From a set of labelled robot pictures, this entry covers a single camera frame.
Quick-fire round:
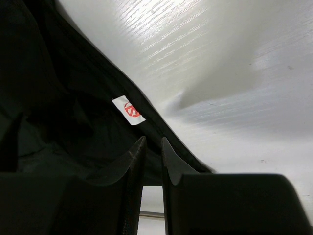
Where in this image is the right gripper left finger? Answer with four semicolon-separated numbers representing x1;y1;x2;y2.
0;137;146;235

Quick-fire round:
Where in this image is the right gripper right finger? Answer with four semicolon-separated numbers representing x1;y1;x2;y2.
161;138;313;235

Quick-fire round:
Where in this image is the black t shirt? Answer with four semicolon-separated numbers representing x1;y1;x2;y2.
0;0;212;186

